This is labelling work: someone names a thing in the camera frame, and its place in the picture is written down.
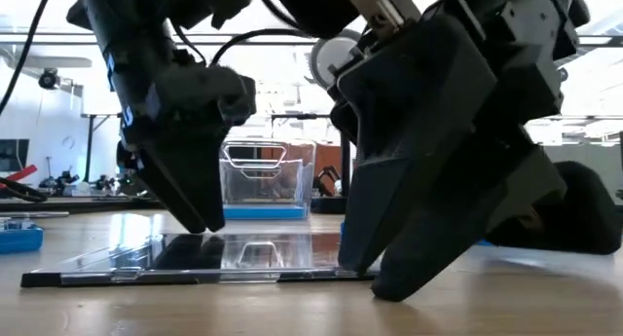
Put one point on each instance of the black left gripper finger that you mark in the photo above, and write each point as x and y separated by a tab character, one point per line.
214	190
175	185

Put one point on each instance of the dark wall monitor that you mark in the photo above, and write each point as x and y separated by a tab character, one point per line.
13	155

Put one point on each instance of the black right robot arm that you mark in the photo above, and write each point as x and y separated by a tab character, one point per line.
584	209

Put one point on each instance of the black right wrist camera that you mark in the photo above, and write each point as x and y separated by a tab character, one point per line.
311	10

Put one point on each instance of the black background rig frame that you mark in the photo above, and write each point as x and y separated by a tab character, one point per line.
89	146

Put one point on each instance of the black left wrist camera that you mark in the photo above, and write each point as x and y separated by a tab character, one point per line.
224	92

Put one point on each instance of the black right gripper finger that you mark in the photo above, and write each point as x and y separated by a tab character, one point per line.
448	219
399	107

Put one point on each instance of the black background robot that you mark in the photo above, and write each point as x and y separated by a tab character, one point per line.
63	180

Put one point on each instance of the black ceiling spotlight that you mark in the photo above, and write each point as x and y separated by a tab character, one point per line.
48	78

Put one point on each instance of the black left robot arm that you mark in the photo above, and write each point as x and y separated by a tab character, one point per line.
121	24

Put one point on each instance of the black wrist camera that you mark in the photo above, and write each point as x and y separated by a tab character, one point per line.
311	10
224	92

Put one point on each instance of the clear plastic bin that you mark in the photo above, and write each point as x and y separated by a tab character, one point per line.
265	180

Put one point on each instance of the black table frame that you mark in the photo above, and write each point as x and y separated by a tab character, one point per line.
73	204

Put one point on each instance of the orange cabinet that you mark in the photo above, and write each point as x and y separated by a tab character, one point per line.
328	156

